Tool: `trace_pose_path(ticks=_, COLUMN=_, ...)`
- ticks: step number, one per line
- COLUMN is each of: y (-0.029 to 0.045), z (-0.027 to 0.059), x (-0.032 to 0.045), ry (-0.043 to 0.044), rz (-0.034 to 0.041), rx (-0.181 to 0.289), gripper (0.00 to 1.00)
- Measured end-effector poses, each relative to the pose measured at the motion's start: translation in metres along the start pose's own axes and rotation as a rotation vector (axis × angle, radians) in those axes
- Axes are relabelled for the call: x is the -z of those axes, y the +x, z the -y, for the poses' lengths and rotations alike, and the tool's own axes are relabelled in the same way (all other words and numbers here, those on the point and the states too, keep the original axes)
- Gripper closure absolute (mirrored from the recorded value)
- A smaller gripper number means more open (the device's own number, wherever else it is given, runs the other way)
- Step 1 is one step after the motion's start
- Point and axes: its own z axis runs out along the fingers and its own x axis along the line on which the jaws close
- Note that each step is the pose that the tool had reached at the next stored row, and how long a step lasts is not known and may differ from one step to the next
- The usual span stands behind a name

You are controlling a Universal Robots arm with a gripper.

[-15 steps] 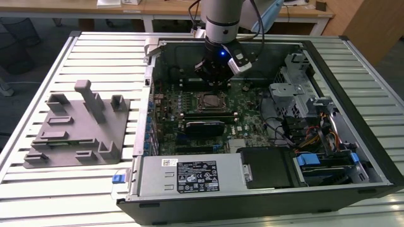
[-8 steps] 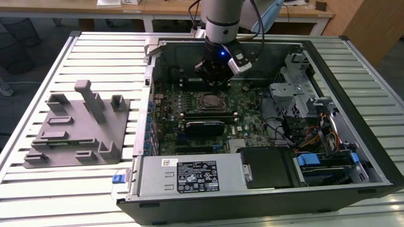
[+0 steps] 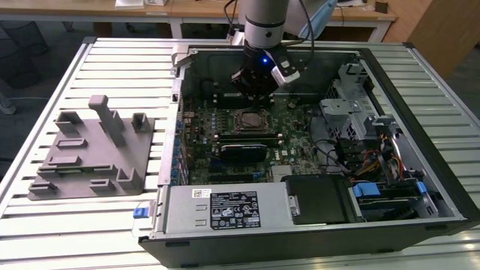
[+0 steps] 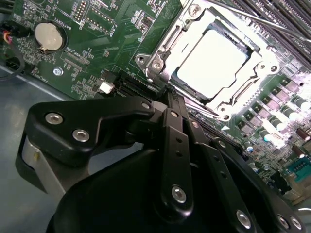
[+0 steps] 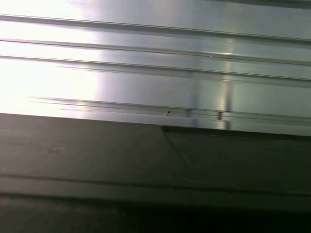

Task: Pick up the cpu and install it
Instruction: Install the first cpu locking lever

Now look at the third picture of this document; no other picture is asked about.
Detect silver CPU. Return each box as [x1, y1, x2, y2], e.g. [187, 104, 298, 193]
[242, 112, 265, 127]

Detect metal socket cover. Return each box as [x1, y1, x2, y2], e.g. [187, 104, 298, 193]
[235, 109, 271, 133]

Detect green motherboard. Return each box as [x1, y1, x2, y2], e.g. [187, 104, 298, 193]
[179, 94, 341, 185]

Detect silver drive cage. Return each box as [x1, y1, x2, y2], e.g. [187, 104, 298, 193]
[318, 63, 399, 147]

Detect black graphics card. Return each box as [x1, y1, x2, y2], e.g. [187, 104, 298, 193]
[219, 143, 270, 163]

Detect silver chipset heatsink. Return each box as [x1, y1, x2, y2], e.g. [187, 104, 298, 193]
[273, 165, 295, 178]

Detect long black expansion slot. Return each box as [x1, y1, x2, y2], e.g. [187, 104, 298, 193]
[209, 173, 263, 182]

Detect white box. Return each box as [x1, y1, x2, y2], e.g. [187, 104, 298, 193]
[114, 0, 146, 11]

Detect black rating label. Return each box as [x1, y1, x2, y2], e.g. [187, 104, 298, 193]
[209, 190, 263, 231]

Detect silver power supply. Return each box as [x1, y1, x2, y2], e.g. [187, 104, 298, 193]
[150, 182, 302, 236]

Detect blue disk carrier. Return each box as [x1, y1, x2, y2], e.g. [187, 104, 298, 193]
[351, 181, 429, 200]

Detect grey parts rack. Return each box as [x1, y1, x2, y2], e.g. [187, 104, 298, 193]
[29, 94, 158, 201]

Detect wooden desk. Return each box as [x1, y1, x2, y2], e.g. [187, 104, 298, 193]
[0, 0, 399, 39]

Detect wooden cabinet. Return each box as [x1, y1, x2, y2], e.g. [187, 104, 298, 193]
[385, 0, 480, 79]

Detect black PC case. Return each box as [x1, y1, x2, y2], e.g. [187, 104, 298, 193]
[134, 36, 480, 268]

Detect black mesh bin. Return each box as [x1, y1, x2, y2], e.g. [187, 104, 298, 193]
[0, 21, 50, 89]

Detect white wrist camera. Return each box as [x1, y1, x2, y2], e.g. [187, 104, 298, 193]
[270, 60, 302, 85]

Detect small grey wrist camera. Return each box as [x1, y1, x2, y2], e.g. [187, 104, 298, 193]
[227, 25, 247, 46]

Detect black camera cable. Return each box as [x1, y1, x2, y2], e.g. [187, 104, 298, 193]
[298, 0, 317, 70]

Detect black plastic cable bracket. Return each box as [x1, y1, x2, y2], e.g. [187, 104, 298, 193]
[335, 138, 369, 171]

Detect yellow black wire bundle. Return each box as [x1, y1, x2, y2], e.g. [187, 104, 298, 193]
[358, 134, 409, 182]

